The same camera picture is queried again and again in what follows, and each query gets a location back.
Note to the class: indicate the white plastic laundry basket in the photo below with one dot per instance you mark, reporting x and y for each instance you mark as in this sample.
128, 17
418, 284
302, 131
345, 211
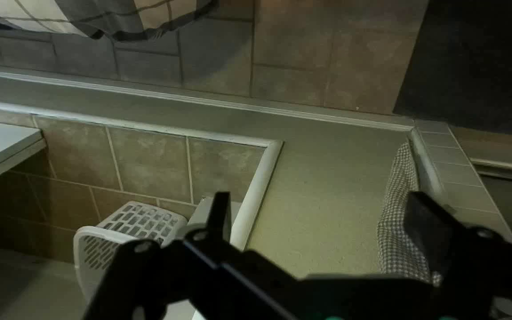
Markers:
126, 232

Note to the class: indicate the blue white plaid bed blanket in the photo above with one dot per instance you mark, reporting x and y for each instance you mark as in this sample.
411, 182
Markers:
119, 17

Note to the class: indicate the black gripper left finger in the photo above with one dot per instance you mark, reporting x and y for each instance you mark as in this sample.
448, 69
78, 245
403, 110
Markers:
219, 214

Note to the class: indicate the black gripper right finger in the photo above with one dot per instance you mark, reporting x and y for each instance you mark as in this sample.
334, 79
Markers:
432, 229

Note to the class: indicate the white mesh hamper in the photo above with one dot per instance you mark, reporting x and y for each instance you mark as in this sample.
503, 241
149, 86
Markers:
398, 225

